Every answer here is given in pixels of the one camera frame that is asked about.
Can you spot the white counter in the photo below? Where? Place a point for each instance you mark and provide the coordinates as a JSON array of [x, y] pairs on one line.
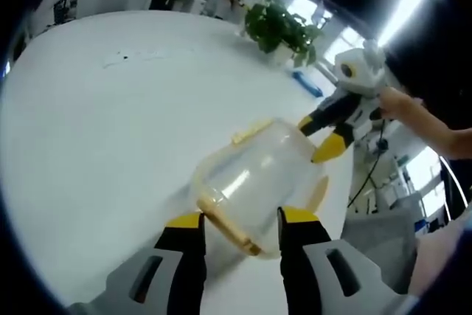
[[177, 2]]

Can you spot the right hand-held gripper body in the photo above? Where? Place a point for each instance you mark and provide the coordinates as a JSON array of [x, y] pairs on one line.
[[363, 71]]

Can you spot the green potted plant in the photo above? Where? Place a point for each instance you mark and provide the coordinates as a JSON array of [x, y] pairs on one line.
[[276, 27]]

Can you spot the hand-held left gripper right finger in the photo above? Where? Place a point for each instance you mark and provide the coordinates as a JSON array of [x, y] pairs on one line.
[[313, 274]]

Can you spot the clear container with plastic buckle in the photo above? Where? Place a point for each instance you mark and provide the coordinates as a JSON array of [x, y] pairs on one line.
[[258, 175]]

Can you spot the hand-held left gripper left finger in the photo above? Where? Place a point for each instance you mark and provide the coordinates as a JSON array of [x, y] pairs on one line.
[[121, 285]]

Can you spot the grey chair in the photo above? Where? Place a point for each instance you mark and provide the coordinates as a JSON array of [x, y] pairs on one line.
[[383, 248]]

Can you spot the ceiling light strip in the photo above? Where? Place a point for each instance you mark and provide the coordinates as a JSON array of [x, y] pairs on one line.
[[409, 7]]

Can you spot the white paper cup pot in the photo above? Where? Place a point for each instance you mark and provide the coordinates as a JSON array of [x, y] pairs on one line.
[[282, 55]]

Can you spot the blue wet wipes pack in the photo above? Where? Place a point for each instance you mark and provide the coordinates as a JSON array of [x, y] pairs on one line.
[[308, 83]]

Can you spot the person's right hand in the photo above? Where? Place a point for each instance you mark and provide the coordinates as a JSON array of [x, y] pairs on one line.
[[400, 106]]

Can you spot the dark storage shelf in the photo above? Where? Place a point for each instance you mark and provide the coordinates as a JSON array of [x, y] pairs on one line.
[[65, 5]]

